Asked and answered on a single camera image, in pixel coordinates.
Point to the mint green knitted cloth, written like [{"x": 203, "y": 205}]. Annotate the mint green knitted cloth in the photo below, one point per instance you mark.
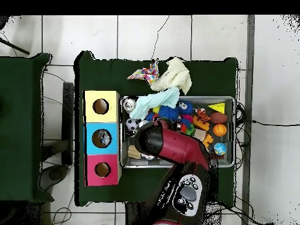
[{"x": 154, "y": 103}]

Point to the colourful patterned cloth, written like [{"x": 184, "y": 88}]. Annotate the colourful patterned cloth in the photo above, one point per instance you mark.
[{"x": 149, "y": 74}]

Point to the cream knitted cloth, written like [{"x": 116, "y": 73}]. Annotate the cream knitted cloth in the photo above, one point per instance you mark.
[{"x": 176, "y": 75}]

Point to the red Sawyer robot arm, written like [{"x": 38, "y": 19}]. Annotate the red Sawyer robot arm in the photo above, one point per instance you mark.
[{"x": 183, "y": 145}]

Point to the shallow clear mesh bin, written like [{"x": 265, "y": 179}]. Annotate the shallow clear mesh bin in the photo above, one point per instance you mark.
[{"x": 131, "y": 164}]

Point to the wooden box with three holes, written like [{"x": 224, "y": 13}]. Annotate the wooden box with three holes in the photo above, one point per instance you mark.
[{"x": 101, "y": 127}]

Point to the black and white soccer ball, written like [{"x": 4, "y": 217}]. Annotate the black and white soccer ball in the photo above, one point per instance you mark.
[{"x": 132, "y": 124}]

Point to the blue spiky rubber ball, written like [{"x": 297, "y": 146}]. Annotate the blue spiky rubber ball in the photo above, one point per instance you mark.
[{"x": 168, "y": 113}]

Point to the crushed silver drink can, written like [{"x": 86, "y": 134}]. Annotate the crushed silver drink can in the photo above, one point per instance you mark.
[{"x": 127, "y": 104}]

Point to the flat wooden block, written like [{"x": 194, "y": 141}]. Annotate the flat wooden block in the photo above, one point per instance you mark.
[{"x": 133, "y": 152}]

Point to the blue fuzzy googly-eyed toy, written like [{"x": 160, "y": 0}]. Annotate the blue fuzzy googly-eyed toy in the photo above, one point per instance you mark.
[{"x": 185, "y": 106}]

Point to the brown toy football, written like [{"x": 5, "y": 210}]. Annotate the brown toy football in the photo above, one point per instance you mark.
[{"x": 218, "y": 117}]

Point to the small orange basketball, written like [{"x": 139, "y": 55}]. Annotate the small orange basketball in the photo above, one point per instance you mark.
[{"x": 220, "y": 130}]

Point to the dark green table cloth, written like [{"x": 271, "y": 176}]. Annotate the dark green table cloth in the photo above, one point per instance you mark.
[
  {"x": 23, "y": 117},
  {"x": 211, "y": 70}
]

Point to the black panel stand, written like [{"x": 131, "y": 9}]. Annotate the black panel stand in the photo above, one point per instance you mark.
[{"x": 68, "y": 122}]

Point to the grey stand base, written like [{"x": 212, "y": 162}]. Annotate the grey stand base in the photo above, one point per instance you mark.
[{"x": 57, "y": 174}]

